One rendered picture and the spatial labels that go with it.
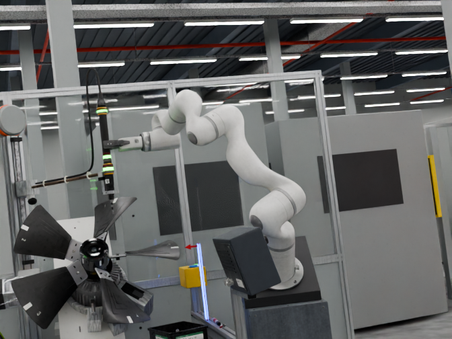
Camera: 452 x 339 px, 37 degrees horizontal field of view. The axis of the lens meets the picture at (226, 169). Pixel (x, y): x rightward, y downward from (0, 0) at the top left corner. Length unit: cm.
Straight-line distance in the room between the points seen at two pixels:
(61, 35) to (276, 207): 517
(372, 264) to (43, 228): 435
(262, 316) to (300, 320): 14
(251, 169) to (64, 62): 496
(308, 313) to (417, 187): 454
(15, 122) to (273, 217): 158
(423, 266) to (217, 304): 370
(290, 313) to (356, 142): 427
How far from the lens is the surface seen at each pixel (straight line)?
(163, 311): 366
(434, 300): 718
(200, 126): 247
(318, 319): 266
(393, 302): 692
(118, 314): 269
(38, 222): 299
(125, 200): 306
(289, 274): 271
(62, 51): 728
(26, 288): 278
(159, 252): 286
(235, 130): 252
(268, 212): 241
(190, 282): 317
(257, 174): 247
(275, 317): 263
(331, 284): 389
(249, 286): 215
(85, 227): 329
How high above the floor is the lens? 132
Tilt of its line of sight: 3 degrees up
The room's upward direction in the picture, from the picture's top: 7 degrees counter-clockwise
